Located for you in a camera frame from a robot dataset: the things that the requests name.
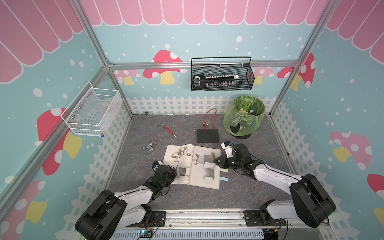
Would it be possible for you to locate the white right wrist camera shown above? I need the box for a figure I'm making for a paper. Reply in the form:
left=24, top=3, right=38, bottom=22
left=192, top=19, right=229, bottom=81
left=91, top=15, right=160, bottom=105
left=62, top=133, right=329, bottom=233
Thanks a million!
left=221, top=141, right=234, bottom=158

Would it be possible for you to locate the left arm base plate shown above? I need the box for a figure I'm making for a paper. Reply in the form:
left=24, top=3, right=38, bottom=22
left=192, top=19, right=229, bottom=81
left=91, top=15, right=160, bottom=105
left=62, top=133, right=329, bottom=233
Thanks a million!
left=135, top=211, right=167, bottom=228

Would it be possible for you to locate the green circuit board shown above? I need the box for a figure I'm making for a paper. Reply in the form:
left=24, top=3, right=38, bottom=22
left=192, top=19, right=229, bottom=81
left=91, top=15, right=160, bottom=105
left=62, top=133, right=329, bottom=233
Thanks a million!
left=139, top=230, right=154, bottom=239

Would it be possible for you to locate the sketch drawing book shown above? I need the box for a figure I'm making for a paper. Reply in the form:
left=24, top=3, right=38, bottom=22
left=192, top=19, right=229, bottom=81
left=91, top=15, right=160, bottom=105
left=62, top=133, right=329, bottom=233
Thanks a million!
left=163, top=144, right=221, bottom=190

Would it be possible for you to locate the red handled tool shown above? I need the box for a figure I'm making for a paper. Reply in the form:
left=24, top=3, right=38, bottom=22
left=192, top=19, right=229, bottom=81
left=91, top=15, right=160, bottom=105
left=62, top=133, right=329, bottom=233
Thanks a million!
left=157, top=124, right=177, bottom=138

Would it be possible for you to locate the white wire wall basket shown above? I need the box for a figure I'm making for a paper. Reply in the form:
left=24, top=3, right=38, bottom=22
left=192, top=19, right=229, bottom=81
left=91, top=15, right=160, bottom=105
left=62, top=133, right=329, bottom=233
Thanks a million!
left=61, top=82, right=123, bottom=138

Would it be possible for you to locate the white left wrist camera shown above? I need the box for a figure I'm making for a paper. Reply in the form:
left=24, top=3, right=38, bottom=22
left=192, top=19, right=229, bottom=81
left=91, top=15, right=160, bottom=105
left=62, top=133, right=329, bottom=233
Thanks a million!
left=152, top=161, right=162, bottom=170

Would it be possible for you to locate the black socket bit holder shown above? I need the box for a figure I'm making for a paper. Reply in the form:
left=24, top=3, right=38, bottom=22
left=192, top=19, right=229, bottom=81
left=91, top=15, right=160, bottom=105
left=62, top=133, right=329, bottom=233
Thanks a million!
left=191, top=74, right=240, bottom=91

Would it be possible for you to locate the black flat box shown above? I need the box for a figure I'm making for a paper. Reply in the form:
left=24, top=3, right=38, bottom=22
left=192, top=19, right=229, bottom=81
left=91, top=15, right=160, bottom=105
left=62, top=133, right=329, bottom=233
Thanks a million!
left=196, top=130, right=220, bottom=143

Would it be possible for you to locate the green bagged trash bin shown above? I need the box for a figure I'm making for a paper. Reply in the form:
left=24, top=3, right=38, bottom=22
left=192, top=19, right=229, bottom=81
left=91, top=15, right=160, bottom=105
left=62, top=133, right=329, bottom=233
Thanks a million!
left=224, top=95, right=266, bottom=140

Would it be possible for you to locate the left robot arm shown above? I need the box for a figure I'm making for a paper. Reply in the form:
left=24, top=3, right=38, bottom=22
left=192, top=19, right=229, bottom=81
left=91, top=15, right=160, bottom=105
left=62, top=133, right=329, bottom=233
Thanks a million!
left=75, top=165, right=177, bottom=240

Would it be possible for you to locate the red cable loop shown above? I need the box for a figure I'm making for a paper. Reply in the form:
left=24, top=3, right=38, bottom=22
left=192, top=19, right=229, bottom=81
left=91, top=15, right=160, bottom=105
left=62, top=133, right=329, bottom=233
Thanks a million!
left=203, top=107, right=218, bottom=130

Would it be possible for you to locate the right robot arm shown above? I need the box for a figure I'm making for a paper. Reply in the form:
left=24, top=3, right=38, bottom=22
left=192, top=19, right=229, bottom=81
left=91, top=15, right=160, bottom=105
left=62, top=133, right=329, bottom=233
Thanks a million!
left=214, top=141, right=337, bottom=228

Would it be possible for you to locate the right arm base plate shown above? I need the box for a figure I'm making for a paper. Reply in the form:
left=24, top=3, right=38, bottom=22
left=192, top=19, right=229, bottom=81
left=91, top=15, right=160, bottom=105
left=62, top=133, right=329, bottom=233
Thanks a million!
left=243, top=210, right=287, bottom=228

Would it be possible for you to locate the small metal clamp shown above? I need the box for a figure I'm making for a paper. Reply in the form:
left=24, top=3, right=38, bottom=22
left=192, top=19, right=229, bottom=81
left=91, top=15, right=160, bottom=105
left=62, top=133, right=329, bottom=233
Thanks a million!
left=142, top=139, right=158, bottom=156

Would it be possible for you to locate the black wire wall basket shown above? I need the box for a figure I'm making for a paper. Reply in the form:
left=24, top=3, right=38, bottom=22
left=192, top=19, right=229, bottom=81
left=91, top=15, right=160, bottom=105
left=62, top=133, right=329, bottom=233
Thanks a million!
left=191, top=57, right=255, bottom=92

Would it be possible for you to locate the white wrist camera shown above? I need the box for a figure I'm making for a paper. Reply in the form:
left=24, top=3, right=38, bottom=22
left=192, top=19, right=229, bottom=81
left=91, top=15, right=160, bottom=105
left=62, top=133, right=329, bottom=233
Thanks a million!
left=221, top=141, right=234, bottom=158
left=152, top=161, right=162, bottom=170

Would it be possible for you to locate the grey slotted cable duct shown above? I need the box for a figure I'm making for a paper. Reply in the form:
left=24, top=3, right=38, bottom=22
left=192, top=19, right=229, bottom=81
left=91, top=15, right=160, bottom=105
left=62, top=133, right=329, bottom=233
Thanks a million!
left=111, top=228, right=265, bottom=240

